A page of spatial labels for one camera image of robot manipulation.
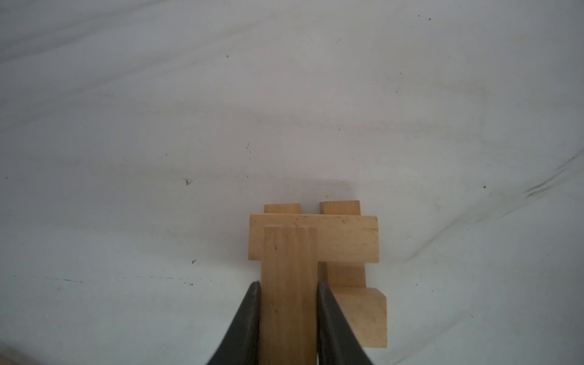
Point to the wood block of trio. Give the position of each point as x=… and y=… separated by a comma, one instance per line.
x=360, y=233
x=365, y=309
x=342, y=273

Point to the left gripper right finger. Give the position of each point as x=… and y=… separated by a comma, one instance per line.
x=336, y=342

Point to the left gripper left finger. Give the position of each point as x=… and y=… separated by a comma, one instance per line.
x=240, y=344

